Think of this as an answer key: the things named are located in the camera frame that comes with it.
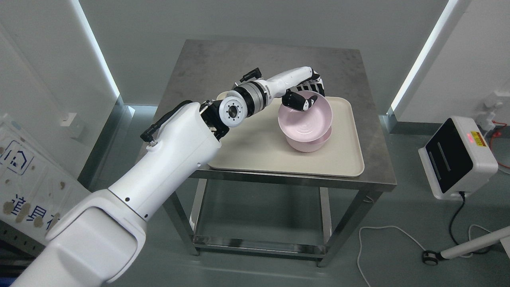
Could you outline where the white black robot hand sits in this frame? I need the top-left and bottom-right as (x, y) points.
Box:
(264, 67), (326, 112)

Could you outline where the pink bowl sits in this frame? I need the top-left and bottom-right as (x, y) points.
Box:
(277, 90), (333, 142)
(285, 126), (333, 153)

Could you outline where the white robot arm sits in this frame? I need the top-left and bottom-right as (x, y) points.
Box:
(12, 71), (295, 287)

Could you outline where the beige plastic tray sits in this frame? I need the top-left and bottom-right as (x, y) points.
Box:
(209, 97), (365, 177)

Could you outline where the white black box device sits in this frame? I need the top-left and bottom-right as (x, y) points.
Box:
(418, 116), (498, 201)

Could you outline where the white stand leg with caster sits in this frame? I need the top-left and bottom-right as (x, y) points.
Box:
(421, 226), (510, 266)

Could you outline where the white sign board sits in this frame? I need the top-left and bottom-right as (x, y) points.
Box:
(0, 113), (90, 245)

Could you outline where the white cable on floor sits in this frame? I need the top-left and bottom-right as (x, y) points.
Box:
(357, 226), (427, 287)

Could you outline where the white wall plug right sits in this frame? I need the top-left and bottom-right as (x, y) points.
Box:
(482, 91), (506, 125)

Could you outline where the red cable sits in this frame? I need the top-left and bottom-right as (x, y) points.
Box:
(491, 120), (510, 170)

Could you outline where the black power cable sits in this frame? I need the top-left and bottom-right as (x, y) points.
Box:
(449, 192), (493, 255)

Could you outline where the white wall socket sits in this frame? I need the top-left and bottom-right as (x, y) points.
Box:
(60, 112), (78, 127)

